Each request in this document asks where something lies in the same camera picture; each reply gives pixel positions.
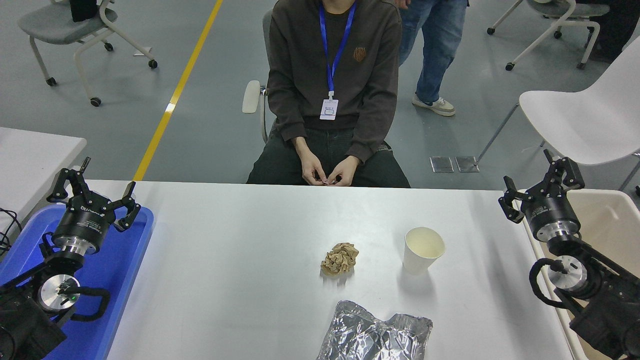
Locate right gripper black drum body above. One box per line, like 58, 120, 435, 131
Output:
520, 192, 581, 240

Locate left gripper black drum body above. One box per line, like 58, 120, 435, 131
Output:
52, 194, 117, 245

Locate white paper cup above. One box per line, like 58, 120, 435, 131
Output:
402, 227, 446, 275

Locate silver foil tray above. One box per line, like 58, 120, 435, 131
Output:
316, 300, 434, 360

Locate person's left hand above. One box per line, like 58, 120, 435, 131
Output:
326, 155, 361, 187

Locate person's right hand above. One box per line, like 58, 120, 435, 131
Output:
301, 149, 329, 187

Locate white side table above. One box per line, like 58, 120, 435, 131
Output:
0, 126, 87, 236

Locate large pale beige bin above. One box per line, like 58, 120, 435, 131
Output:
517, 189, 640, 360

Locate blue plastic tray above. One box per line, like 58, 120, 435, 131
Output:
0, 205, 155, 360

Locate grey office chair white armrests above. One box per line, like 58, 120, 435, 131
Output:
242, 9, 275, 146

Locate black bag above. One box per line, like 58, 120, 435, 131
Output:
69, 0, 99, 23

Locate crumpled tan paper ball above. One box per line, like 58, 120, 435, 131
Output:
320, 242, 360, 276

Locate person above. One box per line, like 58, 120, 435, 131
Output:
395, 0, 470, 117
246, 0, 412, 188

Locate black cable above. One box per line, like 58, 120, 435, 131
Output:
0, 207, 23, 258

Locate grey wheeled chair white frame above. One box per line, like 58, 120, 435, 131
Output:
17, 0, 159, 108
486, 0, 611, 72

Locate blue lanyard with white badge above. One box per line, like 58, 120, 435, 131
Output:
318, 0, 357, 121

